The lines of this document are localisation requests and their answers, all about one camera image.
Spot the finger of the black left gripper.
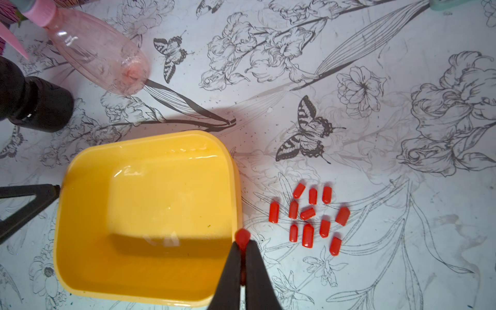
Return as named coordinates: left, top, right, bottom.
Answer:
left=1, top=184, right=61, bottom=244

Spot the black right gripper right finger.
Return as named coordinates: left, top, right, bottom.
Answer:
left=245, top=240, right=282, bottom=310

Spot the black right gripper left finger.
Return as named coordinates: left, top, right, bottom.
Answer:
left=208, top=242, right=242, bottom=310

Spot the eleventh red sleeve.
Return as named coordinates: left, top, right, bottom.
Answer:
left=329, top=236, right=342, bottom=257

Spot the yellow plastic storage tray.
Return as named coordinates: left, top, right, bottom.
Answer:
left=54, top=130, right=242, bottom=307

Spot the black glossy vase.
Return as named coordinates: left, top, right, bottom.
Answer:
left=1, top=57, right=74, bottom=133

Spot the pink spray bottle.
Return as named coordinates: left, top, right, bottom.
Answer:
left=13, top=0, right=150, bottom=96

